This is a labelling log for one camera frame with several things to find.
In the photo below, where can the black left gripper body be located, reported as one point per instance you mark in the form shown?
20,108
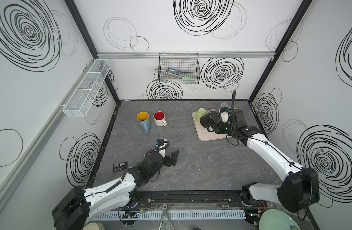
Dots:
166,161

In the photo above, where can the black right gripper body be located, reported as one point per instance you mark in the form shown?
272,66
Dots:
226,128

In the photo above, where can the black mug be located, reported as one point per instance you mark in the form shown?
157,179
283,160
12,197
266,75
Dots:
209,120

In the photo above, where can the beige plastic tray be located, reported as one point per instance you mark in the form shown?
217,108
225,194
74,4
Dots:
203,133

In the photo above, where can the white mug red inside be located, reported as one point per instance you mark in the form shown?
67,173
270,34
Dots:
159,119

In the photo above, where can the blue butterfly mug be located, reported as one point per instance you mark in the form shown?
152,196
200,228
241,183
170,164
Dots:
144,121

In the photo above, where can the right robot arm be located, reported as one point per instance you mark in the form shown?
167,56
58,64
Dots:
300,186

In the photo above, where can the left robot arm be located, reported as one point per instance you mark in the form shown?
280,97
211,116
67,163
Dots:
80,206

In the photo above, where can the light green mug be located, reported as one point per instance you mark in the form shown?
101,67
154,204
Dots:
201,112

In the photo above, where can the small black label plate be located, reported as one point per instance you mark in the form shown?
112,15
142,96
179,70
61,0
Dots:
119,167

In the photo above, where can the utensils in basket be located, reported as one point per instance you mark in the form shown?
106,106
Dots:
176,76

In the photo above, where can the cream round object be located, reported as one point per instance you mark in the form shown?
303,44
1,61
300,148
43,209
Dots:
94,226

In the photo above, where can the light green plate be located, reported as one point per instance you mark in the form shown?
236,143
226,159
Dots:
274,219

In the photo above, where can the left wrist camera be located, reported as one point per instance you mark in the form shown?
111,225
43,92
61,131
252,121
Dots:
160,144

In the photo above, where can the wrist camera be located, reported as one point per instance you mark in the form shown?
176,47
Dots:
160,144
224,115

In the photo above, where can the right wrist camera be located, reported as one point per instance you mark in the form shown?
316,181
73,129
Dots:
224,115

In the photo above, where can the white cable duct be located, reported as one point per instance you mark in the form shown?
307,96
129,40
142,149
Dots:
176,215

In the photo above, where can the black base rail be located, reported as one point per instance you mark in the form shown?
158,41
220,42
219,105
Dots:
199,197

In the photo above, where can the black wire basket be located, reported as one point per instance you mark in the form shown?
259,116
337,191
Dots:
188,62

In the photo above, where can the white mesh wall shelf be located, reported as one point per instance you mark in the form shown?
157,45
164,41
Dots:
85,93

